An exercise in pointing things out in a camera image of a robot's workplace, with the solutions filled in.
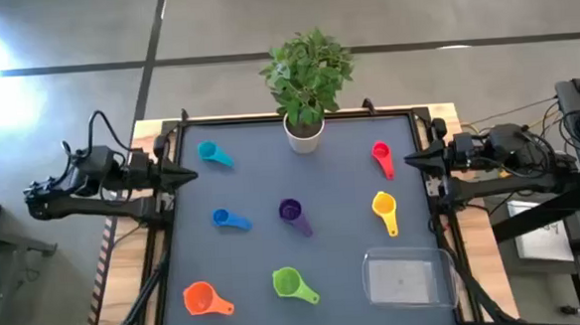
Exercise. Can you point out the green leafy plant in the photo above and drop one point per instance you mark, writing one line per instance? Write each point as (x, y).
(305, 77)

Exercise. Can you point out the blue measuring cup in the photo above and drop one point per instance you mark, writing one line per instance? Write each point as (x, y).
(221, 217)

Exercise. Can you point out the red measuring cup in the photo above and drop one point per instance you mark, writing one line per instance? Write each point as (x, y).
(381, 151)

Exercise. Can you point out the purple measuring cup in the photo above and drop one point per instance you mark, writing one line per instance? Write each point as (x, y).
(290, 210)

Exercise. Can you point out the orange measuring cup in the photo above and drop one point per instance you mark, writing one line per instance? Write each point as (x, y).
(198, 298)

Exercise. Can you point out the small black floor object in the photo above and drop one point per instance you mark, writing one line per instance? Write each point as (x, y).
(570, 310)

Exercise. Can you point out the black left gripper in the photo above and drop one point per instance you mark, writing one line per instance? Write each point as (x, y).
(144, 172)

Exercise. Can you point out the grey metal stand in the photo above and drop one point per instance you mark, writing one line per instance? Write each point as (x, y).
(5, 237)

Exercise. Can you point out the white board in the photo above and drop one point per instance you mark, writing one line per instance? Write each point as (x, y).
(543, 241)

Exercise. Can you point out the teal measuring cup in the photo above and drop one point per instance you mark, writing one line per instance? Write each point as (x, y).
(207, 151)

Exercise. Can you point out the black frame leg strut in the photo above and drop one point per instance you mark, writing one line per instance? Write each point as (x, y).
(475, 287)
(143, 299)

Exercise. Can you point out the white plant pot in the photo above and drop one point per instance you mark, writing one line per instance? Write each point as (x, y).
(305, 144)

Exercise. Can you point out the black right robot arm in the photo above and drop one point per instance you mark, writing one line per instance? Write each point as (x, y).
(510, 186)

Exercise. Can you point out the grey table mat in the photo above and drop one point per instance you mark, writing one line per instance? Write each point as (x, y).
(331, 190)

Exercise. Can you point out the green measuring cup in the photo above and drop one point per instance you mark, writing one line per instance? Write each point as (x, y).
(286, 281)

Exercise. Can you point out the black stand beam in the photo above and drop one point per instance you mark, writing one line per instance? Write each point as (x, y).
(531, 219)

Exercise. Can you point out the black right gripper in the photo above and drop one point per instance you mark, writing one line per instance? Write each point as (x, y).
(461, 151)

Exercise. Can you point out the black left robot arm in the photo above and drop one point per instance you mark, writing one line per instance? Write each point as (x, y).
(98, 206)

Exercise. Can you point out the yellow measuring cup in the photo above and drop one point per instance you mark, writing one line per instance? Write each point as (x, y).
(384, 205)

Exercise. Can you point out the striped hazard tape strip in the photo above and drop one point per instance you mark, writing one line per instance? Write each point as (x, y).
(100, 282)

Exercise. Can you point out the clear plastic basket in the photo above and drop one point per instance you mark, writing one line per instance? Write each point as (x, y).
(400, 281)

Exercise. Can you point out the black frame clamp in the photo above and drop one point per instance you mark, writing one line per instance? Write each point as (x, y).
(184, 115)
(369, 106)

